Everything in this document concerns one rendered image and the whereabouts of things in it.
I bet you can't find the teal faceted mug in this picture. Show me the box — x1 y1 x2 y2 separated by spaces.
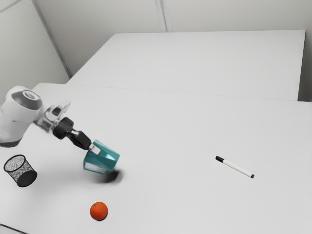
83 139 121 176

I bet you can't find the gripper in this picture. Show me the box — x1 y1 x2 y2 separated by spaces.
53 117 101 156

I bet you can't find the orange fruit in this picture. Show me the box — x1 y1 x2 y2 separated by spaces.
89 201 109 222

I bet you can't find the white pen with black cap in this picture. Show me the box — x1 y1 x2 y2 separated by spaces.
215 156 255 179

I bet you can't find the black mesh pen holder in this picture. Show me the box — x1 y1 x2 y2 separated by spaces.
3 154 38 188

